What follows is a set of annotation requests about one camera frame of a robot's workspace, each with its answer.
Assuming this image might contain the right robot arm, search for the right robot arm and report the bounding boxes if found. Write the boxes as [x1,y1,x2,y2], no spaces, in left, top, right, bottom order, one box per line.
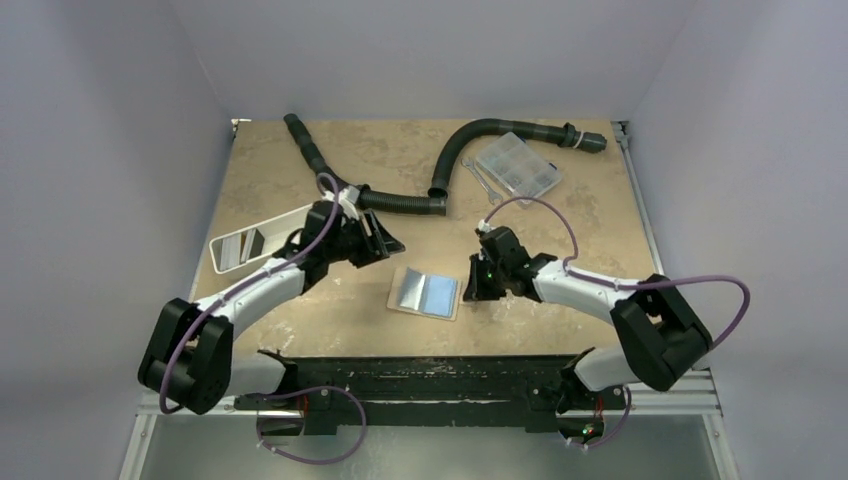
[463,226,714,407]

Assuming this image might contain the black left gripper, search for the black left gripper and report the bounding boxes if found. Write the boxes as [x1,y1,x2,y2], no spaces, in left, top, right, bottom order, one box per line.
[324,210,402,268]

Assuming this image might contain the white plastic tray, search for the white plastic tray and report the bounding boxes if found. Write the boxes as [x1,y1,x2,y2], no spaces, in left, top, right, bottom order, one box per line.
[209,205,311,281]

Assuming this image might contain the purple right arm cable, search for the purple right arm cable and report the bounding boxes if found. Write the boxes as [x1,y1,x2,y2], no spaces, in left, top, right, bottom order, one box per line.
[481,196,753,450]

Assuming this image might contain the clear plastic compartment box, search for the clear plastic compartment box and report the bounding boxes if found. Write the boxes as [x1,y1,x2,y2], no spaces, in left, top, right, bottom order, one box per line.
[476,133,563,198]

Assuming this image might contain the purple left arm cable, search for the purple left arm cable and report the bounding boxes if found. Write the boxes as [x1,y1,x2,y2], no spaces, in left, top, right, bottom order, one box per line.
[158,173,368,466]

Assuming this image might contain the beige card holder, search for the beige card holder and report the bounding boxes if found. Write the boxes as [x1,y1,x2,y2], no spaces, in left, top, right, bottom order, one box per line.
[386,267,462,321]

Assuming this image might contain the curved dark corrugated hose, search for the curved dark corrugated hose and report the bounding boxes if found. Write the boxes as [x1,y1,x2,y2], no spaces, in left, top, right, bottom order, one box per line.
[427,118,608,200]

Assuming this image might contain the aluminium frame rail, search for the aluminium frame rail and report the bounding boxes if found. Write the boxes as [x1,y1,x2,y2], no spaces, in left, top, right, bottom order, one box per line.
[120,356,738,479]

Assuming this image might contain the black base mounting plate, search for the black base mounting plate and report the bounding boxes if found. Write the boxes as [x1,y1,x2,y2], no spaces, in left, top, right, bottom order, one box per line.
[206,355,627,438]

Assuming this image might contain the silver cards in tray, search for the silver cards in tray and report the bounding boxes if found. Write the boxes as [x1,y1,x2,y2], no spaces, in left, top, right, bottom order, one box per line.
[217,228,265,272]

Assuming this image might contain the long dark corrugated hose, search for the long dark corrugated hose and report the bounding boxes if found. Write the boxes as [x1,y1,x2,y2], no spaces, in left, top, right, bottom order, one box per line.
[283,113,448,218]

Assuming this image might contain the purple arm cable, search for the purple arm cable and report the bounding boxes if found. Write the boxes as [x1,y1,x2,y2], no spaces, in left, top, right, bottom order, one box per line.
[158,173,368,466]
[481,196,753,450]

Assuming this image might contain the silver open-end wrench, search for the silver open-end wrench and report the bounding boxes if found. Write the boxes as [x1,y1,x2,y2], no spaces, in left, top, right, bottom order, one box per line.
[461,157,503,205]

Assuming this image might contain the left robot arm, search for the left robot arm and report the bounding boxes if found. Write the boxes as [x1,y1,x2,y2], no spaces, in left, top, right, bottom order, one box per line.
[138,200,406,414]

